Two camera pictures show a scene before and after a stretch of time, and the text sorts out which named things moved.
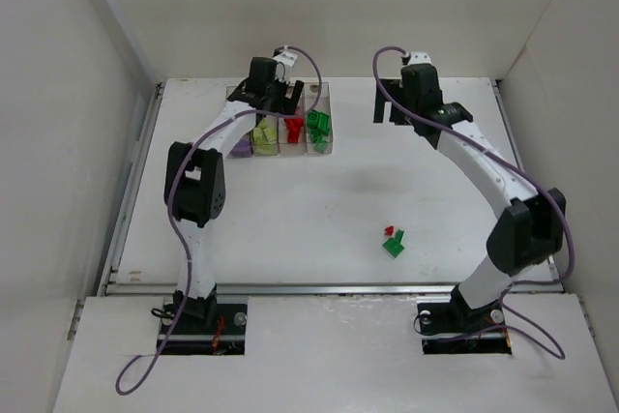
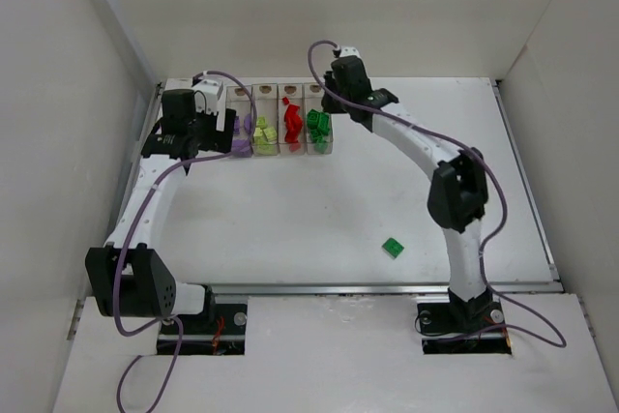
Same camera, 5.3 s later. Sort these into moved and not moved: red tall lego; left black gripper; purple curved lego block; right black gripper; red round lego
Moved: right black gripper; left black gripper
Not moved: purple curved lego block; red tall lego; red round lego
